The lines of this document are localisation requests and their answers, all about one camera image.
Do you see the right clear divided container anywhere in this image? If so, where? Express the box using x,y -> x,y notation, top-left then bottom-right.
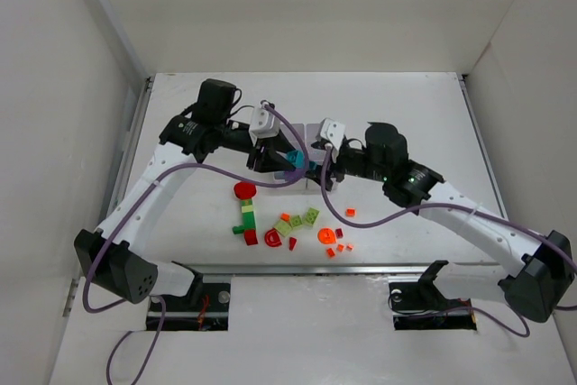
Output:
305,118 -> 333,192

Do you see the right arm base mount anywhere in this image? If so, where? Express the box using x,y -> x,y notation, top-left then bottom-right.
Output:
388,261 -> 477,331

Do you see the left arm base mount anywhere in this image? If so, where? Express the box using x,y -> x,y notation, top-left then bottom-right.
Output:
145,270 -> 232,332

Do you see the light green square lego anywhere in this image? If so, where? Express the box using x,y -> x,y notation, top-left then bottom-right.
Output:
302,207 -> 320,227

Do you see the metal table rail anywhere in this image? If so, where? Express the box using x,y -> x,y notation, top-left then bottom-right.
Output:
134,261 -> 497,276

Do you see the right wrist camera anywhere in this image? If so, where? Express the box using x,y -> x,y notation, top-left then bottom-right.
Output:
316,117 -> 345,151

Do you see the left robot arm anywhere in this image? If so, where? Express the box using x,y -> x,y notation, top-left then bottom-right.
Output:
74,78 -> 295,314

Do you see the teal and purple lego stack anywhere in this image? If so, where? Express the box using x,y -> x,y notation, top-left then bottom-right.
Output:
283,168 -> 307,184

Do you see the teal square lego brick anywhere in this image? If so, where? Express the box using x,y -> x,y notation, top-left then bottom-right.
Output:
286,150 -> 307,169

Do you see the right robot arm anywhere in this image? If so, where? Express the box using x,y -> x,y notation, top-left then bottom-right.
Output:
312,118 -> 576,323

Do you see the light green curved lego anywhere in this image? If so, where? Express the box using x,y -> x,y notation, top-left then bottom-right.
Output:
273,219 -> 293,237

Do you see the left clear divided container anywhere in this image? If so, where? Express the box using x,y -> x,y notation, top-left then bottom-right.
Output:
270,124 -> 308,195

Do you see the green and red duplo stack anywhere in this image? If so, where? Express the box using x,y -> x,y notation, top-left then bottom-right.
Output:
232,199 -> 258,246

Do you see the clear divided container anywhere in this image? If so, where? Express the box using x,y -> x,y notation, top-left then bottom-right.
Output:
305,118 -> 333,192
270,124 -> 308,195

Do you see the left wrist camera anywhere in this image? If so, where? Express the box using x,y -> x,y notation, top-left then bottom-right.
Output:
248,101 -> 280,141

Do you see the orange round lego piece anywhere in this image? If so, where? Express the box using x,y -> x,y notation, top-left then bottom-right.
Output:
317,227 -> 336,244

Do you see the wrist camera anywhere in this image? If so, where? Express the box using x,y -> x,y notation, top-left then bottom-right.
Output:
316,117 -> 345,151
248,101 -> 280,141

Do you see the light green small lego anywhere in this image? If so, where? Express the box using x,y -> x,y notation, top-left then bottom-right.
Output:
289,215 -> 303,229

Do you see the red slope lego piece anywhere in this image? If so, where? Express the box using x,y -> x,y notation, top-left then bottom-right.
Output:
288,237 -> 298,251

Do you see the red horseshoe lego piece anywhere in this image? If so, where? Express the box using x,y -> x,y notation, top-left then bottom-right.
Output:
264,228 -> 282,248

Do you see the red arch duplo brick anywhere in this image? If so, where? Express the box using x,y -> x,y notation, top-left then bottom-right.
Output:
234,181 -> 257,200

